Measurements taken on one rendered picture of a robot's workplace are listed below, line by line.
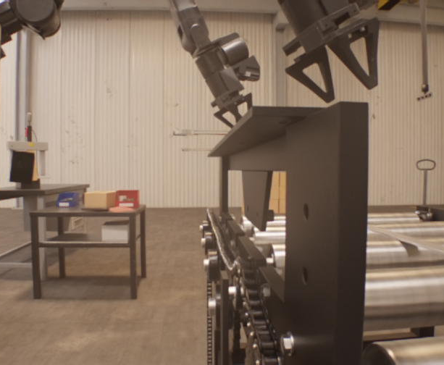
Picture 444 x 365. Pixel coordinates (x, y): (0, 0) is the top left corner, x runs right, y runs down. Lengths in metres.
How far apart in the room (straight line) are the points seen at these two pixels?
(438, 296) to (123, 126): 10.75
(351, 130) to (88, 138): 11.17
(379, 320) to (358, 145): 0.47
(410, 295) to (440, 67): 13.32
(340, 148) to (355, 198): 0.04
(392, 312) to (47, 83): 11.69
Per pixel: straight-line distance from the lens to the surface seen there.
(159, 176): 11.00
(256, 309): 0.43
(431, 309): 0.78
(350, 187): 0.30
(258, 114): 0.37
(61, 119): 11.72
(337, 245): 0.30
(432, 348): 0.47
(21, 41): 12.47
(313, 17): 0.49
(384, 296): 0.72
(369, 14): 12.45
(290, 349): 0.46
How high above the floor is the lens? 1.10
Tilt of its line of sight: 2 degrees down
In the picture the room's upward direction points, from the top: straight up
